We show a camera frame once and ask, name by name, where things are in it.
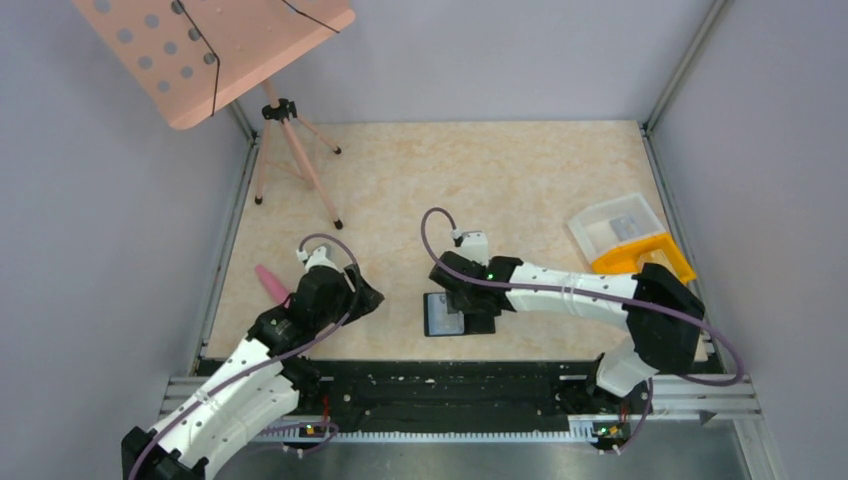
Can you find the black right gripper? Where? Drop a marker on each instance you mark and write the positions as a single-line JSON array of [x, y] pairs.
[[457, 303]]

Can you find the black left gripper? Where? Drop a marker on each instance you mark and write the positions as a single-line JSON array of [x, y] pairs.
[[369, 299]]

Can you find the black leather card holder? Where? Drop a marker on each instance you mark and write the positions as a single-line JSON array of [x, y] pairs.
[[442, 319]]

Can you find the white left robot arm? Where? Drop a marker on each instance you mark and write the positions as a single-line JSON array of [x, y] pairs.
[[264, 379]]

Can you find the silver VIP card in bin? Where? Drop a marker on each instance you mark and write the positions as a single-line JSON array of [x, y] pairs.
[[625, 228]]

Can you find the gold VIP card in bin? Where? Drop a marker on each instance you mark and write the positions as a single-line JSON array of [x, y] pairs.
[[659, 257]]

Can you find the pink marker pen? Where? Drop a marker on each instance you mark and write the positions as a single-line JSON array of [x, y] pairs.
[[272, 285]]

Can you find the yellow plastic bin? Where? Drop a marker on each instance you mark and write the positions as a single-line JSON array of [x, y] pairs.
[[633, 256]]

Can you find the white plastic bin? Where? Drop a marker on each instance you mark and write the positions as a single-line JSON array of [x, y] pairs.
[[600, 228]]

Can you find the pink music stand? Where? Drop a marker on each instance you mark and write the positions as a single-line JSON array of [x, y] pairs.
[[195, 57]]

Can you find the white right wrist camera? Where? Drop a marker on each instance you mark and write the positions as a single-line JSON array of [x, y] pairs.
[[472, 245]]

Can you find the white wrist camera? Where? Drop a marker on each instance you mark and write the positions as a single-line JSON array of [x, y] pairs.
[[318, 257], [472, 245]]

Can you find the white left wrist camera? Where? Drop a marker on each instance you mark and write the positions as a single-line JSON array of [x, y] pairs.
[[318, 257]]

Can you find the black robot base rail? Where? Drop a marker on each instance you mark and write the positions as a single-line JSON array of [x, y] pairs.
[[461, 397]]

